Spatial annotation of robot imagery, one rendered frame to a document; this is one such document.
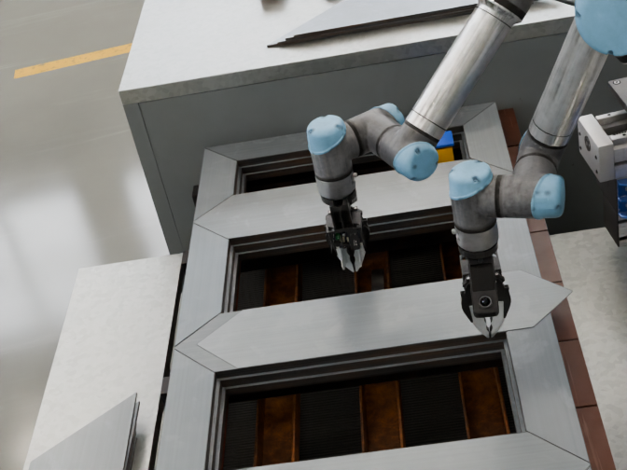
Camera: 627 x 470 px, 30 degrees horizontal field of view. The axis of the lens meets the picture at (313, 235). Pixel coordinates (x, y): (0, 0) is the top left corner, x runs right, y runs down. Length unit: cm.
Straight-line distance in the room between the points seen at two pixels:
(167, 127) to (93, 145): 206
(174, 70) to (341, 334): 100
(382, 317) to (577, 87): 61
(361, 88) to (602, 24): 124
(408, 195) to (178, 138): 69
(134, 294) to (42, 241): 179
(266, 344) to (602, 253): 84
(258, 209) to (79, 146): 245
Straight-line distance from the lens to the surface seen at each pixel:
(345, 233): 232
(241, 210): 271
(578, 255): 271
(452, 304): 231
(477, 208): 202
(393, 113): 228
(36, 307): 418
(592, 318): 254
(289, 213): 266
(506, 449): 201
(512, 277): 236
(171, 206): 314
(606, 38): 179
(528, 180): 201
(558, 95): 203
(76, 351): 265
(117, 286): 280
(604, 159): 252
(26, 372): 391
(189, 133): 302
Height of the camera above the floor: 232
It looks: 34 degrees down
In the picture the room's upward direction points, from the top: 13 degrees counter-clockwise
